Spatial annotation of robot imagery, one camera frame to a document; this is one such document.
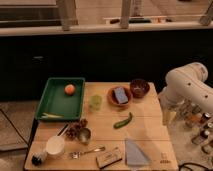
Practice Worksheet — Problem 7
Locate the green pepper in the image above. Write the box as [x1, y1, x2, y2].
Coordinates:
[113, 112, 133, 129]

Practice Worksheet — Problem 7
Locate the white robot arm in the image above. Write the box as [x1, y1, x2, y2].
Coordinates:
[158, 62, 213, 125]

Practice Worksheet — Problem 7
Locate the green translucent cup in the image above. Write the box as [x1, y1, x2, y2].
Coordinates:
[89, 95, 102, 110]

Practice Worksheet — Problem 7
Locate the metal cup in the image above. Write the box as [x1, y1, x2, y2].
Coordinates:
[78, 128, 91, 145]

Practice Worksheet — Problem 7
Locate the white measuring cup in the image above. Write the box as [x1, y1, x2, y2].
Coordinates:
[45, 125, 68, 158]

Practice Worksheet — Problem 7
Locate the blue sponge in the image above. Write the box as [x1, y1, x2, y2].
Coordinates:
[114, 87, 128, 104]

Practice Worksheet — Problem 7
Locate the dark brown bowl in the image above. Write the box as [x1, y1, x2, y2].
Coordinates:
[130, 79, 150, 98]

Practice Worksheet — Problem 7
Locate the orange fruit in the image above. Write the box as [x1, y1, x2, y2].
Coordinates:
[64, 84, 76, 95]

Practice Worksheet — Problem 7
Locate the pine cone small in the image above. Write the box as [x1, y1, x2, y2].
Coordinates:
[80, 119, 88, 127]

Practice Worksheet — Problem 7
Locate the green plastic tray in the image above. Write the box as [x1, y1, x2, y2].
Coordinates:
[35, 77, 85, 122]

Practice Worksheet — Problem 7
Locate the pine cone large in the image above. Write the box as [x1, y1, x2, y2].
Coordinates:
[65, 125, 79, 140]

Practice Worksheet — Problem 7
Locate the yellow-green bean in tray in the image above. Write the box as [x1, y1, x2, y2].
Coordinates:
[41, 113, 63, 119]

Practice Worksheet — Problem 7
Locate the wooden block brush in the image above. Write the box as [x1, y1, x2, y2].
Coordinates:
[96, 147, 122, 169]

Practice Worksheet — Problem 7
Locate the silver fork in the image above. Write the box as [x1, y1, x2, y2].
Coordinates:
[69, 146, 106, 159]

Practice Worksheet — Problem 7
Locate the blue folded cloth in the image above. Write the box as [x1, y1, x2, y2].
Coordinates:
[125, 138, 150, 166]

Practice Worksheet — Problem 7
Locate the spice bottle rack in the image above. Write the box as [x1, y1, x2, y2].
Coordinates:
[184, 103, 212, 145]

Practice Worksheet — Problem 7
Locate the black white small brush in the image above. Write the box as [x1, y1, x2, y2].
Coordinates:
[31, 151, 47, 166]

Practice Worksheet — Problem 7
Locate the black cable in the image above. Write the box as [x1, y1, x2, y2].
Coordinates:
[178, 161, 211, 171]

